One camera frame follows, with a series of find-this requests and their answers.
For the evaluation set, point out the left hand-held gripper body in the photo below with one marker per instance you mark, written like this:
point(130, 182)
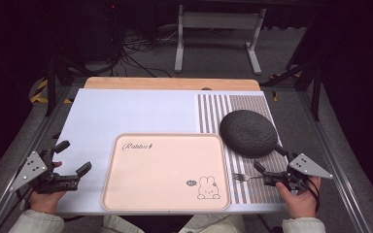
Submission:
point(32, 168)

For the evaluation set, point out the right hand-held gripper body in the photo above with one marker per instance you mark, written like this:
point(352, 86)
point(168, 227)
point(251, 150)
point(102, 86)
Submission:
point(306, 166)

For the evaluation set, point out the silver metal fork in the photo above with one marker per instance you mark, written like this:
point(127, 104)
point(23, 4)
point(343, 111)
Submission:
point(241, 176)

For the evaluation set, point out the person's left hand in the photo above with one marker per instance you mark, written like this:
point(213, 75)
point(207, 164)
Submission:
point(45, 202)

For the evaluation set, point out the person's right hand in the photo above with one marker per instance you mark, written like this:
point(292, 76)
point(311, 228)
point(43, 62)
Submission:
point(299, 204)

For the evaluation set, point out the dark grey round textured mat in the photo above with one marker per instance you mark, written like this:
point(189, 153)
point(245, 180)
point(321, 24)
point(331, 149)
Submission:
point(247, 132)

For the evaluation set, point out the black metal stand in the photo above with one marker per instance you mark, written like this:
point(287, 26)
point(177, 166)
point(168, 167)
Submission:
point(50, 84)
point(314, 81)

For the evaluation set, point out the person's left leg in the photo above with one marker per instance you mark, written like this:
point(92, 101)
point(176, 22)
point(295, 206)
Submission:
point(119, 226)

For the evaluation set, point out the person's leg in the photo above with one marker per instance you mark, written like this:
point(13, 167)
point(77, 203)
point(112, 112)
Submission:
point(119, 226)
point(213, 225)

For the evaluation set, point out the white table mat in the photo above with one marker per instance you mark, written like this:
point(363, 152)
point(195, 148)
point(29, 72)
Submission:
point(126, 113)

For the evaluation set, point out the person's right leg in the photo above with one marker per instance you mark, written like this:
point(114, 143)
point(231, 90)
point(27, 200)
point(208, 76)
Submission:
point(213, 225)

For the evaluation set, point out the striped grey white placemat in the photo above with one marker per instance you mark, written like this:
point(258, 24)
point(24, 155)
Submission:
point(213, 110)

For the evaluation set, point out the pink tray with rabbit print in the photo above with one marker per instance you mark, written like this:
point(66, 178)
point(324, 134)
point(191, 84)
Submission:
point(165, 174)

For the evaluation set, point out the white metal stand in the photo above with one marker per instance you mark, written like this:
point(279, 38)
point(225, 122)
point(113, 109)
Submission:
point(218, 20)

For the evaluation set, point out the aluminium frame rail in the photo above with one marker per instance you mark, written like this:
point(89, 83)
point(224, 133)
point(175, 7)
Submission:
point(19, 152)
point(333, 155)

